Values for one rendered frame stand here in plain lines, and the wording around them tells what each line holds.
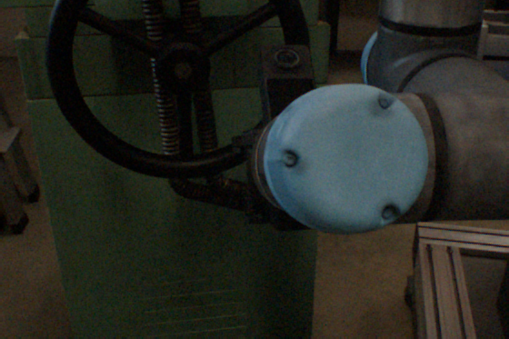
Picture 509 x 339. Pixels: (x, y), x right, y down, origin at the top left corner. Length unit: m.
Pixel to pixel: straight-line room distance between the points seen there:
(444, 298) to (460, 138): 0.94
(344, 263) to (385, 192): 1.38
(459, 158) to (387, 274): 1.33
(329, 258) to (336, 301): 0.18
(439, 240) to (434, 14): 1.03
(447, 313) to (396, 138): 0.94
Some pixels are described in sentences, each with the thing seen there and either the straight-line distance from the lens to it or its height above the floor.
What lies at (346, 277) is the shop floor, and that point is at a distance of 1.60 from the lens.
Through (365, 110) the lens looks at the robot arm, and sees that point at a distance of 0.27.
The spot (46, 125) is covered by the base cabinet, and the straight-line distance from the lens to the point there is 0.87.
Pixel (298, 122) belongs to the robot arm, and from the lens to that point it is 0.27.
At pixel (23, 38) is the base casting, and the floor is 0.80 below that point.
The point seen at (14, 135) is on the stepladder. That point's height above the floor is 0.27.
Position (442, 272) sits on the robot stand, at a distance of 1.30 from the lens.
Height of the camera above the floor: 1.01
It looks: 27 degrees down
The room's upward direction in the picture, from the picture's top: straight up
